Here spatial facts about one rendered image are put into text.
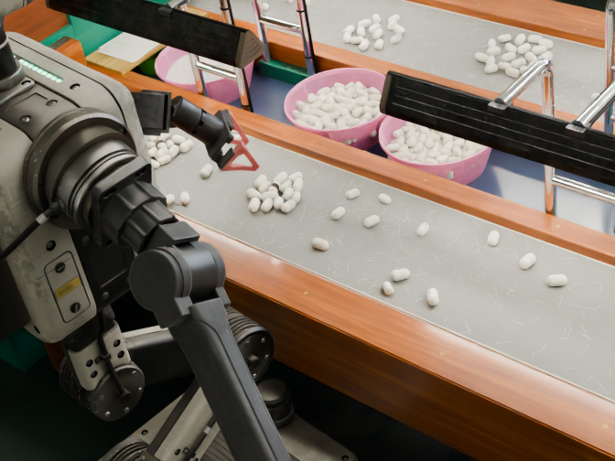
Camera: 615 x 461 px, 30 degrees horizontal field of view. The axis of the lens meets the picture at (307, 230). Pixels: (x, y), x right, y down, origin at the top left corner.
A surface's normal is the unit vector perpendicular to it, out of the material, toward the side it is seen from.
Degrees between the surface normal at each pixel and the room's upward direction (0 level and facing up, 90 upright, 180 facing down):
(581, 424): 0
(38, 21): 90
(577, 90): 0
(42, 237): 90
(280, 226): 0
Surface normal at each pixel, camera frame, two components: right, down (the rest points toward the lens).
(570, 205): -0.15, -0.77
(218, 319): 0.73, -0.46
